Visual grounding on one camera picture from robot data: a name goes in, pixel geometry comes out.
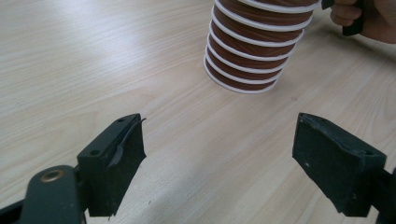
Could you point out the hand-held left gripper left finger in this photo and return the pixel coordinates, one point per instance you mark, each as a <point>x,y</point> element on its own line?
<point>112,168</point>

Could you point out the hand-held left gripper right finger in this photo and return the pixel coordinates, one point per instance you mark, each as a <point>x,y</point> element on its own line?
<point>336,165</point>

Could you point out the stack of brown paper cups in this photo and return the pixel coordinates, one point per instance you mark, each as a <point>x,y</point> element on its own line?
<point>255,46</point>

